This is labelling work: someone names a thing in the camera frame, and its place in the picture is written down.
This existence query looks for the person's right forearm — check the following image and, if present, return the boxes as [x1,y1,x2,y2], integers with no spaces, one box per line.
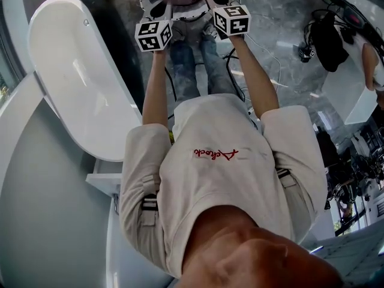
[229,34,280,121]

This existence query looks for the black bag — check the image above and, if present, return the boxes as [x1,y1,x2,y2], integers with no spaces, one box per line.
[310,10,350,73]

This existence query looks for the pile of black equipment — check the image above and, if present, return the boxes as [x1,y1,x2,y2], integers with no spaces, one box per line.
[316,129,384,221]

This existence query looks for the person's leg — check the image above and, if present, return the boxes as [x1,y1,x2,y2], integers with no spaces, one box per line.
[200,34,238,97]
[170,37,201,103]

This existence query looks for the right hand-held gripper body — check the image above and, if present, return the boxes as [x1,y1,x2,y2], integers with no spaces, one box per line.
[203,0,251,40]

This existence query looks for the person's beige shirt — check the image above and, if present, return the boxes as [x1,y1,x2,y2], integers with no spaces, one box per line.
[118,94,328,279]

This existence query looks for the white table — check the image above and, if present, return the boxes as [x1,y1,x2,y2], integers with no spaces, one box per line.
[321,0,384,125]

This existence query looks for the spare gripper on floor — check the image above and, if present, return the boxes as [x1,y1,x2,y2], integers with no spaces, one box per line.
[298,47,316,63]

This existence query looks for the white ledge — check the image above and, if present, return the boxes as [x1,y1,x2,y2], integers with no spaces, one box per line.
[0,71,50,128]

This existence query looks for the person's left leg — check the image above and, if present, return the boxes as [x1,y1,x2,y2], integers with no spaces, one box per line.
[170,37,201,103]

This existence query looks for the white floor cable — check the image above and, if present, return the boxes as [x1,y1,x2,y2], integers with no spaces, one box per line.
[248,37,289,88]

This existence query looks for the person's left forearm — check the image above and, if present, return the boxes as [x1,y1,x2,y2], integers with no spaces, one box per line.
[141,49,169,128]

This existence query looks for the person's right leg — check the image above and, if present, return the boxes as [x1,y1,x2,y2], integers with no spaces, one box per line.
[200,34,238,97]

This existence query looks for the black floor cable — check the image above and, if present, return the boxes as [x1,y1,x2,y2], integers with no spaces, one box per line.
[224,47,251,101]

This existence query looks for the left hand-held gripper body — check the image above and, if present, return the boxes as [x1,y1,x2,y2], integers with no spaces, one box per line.
[134,1,174,53]

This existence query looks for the white bathtub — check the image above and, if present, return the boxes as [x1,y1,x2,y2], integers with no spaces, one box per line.
[28,0,143,163]

